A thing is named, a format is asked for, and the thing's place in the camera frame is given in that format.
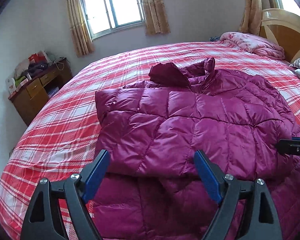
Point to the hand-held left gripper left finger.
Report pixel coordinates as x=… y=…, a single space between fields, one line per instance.
x=97 y=175

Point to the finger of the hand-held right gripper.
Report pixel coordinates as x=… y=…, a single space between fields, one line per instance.
x=290 y=147

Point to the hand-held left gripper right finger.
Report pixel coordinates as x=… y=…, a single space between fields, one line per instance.
x=207 y=177

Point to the magenta quilted puffer jacket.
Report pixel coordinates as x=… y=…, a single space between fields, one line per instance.
x=190 y=130

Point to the bed with red plaid sheet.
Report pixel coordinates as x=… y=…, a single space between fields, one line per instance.
x=65 y=130

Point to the brown wooden desk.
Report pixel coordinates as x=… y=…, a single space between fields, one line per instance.
x=35 y=97

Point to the pink floral folded quilt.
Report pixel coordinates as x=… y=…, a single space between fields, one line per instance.
x=252 y=42

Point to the cream and wood headboard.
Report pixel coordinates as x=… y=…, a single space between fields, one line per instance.
x=285 y=30

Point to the dark purple cloth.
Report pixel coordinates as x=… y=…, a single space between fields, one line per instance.
x=37 y=68

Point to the white plastic bag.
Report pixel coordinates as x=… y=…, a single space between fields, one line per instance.
x=22 y=67

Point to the blue cloth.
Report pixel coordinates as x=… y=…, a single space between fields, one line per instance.
x=214 y=39

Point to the red and white bag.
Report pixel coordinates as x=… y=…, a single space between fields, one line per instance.
x=37 y=56

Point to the beige curtain beside headboard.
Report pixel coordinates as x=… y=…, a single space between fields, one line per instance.
x=251 y=7

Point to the long beige floral curtain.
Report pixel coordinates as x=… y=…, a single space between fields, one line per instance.
x=77 y=22

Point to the large sliding window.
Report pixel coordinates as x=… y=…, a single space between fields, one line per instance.
x=112 y=5

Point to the short beige floral curtain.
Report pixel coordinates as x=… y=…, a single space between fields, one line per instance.
x=155 y=10

